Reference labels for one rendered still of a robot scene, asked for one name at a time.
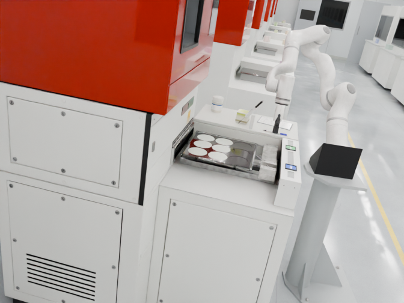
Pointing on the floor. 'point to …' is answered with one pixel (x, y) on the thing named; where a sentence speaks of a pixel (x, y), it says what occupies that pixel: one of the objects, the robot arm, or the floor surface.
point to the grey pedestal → (298, 263)
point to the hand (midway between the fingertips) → (275, 129)
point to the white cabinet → (214, 250)
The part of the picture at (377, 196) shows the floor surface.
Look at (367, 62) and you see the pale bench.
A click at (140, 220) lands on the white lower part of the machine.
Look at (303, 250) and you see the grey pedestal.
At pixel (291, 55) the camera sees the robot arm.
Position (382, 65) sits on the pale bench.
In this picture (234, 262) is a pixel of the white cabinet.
